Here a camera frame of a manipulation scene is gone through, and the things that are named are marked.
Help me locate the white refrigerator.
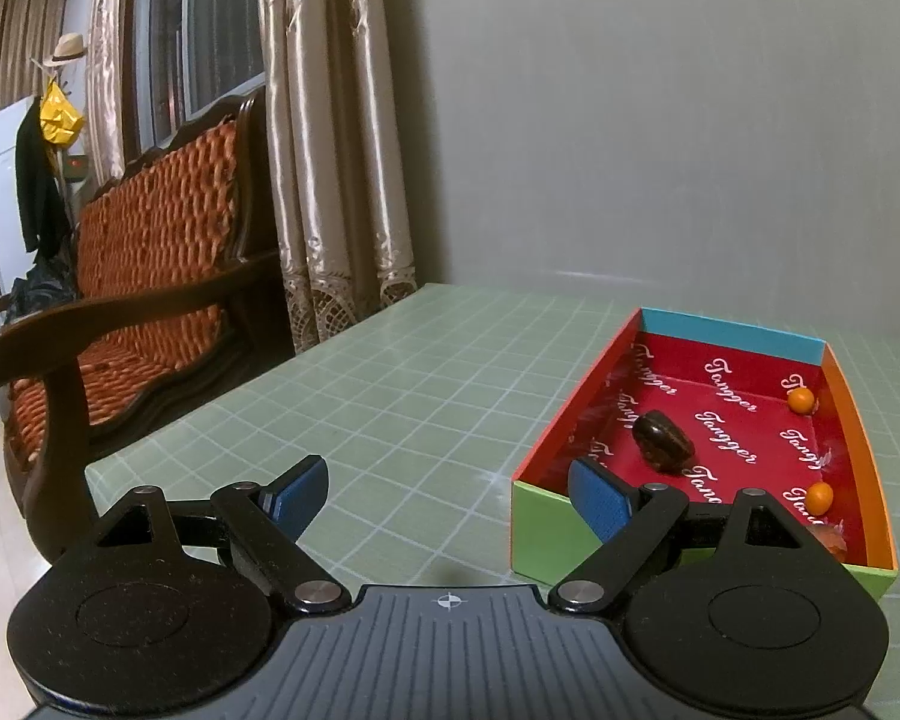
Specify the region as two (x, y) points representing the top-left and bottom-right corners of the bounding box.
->
(0, 94), (46, 293)

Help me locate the yellow bag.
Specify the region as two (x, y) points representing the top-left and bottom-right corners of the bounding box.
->
(39, 79), (85, 148)

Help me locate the black coat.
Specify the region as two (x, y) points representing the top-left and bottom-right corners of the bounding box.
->
(15, 101), (72, 256)

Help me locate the dark wooden sofa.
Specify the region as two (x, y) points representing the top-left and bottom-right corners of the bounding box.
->
(0, 86), (295, 563)

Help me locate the straw hat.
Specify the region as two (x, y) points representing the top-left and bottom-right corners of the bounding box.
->
(43, 32), (89, 67)

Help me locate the dark framed window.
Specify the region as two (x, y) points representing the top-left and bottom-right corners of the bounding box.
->
(131, 0), (268, 152)

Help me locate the reddish orange fruit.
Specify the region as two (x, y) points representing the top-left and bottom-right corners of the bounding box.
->
(810, 521), (850, 560)

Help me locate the beige satin curtain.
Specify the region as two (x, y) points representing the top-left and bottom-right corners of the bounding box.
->
(82, 0), (151, 188)
(0, 0), (70, 293)

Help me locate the multicoloured cardboard box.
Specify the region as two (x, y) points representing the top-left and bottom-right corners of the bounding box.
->
(510, 306), (900, 601)

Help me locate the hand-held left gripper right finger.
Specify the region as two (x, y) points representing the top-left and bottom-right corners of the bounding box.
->
(549, 457), (826, 614)

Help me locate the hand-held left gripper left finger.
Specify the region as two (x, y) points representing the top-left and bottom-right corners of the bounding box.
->
(60, 454), (353, 612)

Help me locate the dark bag pile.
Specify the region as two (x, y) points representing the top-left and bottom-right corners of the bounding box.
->
(0, 259), (80, 316)

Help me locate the orange woven sofa cushion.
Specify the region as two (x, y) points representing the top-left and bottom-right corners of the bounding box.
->
(4, 120), (245, 473)

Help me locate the beige satin curtain lace hem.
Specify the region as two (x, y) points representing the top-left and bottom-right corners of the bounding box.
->
(259, 0), (419, 355)

